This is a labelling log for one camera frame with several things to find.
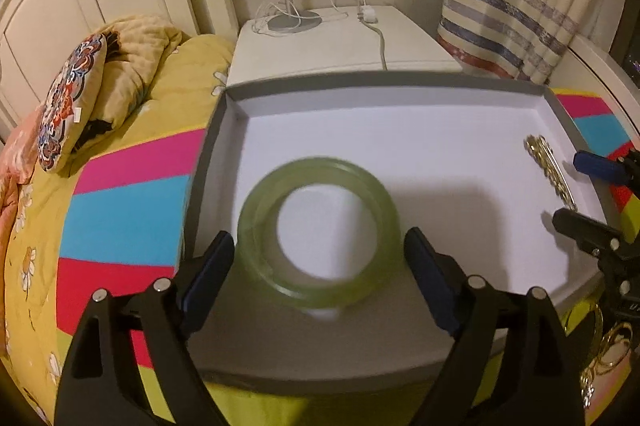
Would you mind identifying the tan crumpled blanket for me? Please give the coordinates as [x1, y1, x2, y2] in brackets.
[74, 15, 189, 151]

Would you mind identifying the silver lamp stand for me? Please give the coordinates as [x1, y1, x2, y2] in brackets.
[267, 0, 322, 34]

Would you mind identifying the green jade bangle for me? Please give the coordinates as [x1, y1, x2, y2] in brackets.
[236, 157, 402, 310]

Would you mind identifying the pink folded quilt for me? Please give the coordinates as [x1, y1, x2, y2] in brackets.
[1, 102, 44, 358]

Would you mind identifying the white bedside table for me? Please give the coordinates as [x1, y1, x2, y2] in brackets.
[227, 6, 462, 86]

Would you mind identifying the white charger with cable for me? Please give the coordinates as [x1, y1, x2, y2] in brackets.
[331, 0, 388, 71]

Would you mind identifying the grey shallow cardboard tray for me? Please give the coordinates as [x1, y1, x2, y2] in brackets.
[184, 72, 620, 394]

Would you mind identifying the colourful striped blanket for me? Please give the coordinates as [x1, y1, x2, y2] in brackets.
[54, 76, 639, 425]

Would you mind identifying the gold bangle bracelet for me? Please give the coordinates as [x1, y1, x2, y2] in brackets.
[589, 320, 637, 376]

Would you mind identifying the silver rhinestone jewelry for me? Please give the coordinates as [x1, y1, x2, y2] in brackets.
[579, 366, 594, 410]

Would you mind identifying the gold safety pin brooch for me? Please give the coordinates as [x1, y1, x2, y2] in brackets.
[524, 135, 577, 212]

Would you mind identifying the embroidered round cushion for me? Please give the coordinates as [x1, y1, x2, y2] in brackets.
[37, 33, 107, 173]

